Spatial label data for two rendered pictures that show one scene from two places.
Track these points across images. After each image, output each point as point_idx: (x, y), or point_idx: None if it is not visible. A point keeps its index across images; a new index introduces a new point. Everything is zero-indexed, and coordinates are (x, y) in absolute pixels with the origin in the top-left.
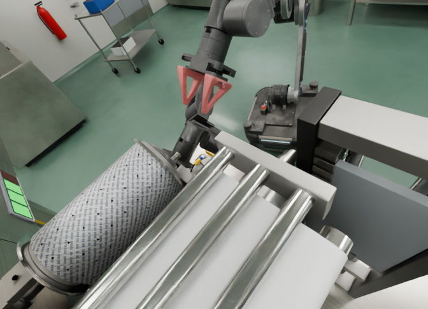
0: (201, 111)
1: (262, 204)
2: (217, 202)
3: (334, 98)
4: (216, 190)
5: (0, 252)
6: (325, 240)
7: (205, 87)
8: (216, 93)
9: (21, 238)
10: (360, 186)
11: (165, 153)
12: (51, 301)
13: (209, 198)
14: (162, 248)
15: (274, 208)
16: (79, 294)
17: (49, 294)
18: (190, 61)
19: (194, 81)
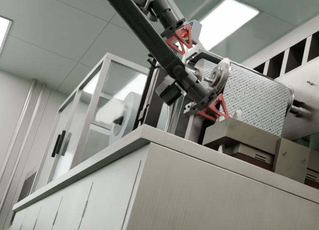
0: (185, 52)
1: (196, 56)
2: (203, 56)
3: None
4: (202, 54)
5: (318, 100)
6: (191, 59)
7: None
8: (173, 44)
9: (289, 85)
10: None
11: (212, 70)
12: (295, 128)
13: (205, 55)
14: (217, 60)
15: (194, 57)
16: None
17: (298, 128)
18: (183, 23)
19: (180, 35)
